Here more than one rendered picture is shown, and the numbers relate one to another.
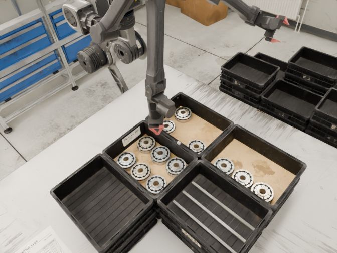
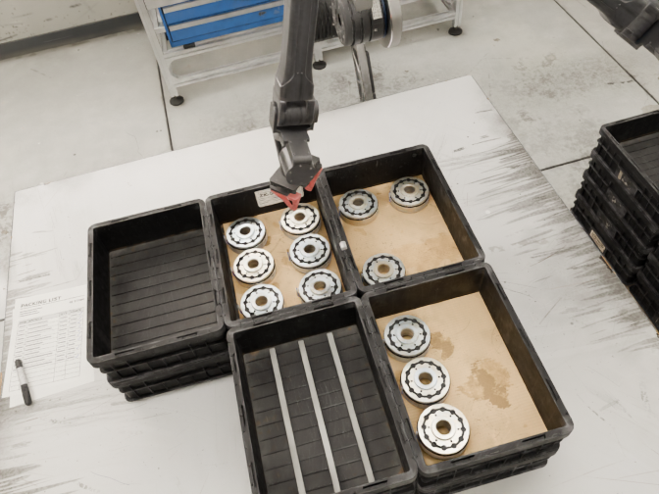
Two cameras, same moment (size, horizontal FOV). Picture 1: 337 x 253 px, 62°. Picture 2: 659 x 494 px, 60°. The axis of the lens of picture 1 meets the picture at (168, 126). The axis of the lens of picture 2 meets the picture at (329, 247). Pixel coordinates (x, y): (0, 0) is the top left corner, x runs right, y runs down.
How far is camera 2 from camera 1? 0.51 m
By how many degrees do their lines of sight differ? 22
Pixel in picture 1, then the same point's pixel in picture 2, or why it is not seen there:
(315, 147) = not seen: outside the picture
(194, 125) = (418, 225)
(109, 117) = not seen: hidden behind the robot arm
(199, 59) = (605, 92)
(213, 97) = (521, 185)
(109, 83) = (384, 76)
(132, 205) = (205, 318)
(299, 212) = not seen: outside the picture
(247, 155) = (480, 340)
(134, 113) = (341, 152)
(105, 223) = (145, 323)
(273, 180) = (492, 419)
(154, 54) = (286, 38)
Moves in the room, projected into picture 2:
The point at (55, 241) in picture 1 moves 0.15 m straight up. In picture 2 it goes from (82, 312) to (57, 282)
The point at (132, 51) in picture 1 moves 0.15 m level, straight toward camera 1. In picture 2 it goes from (355, 22) to (334, 56)
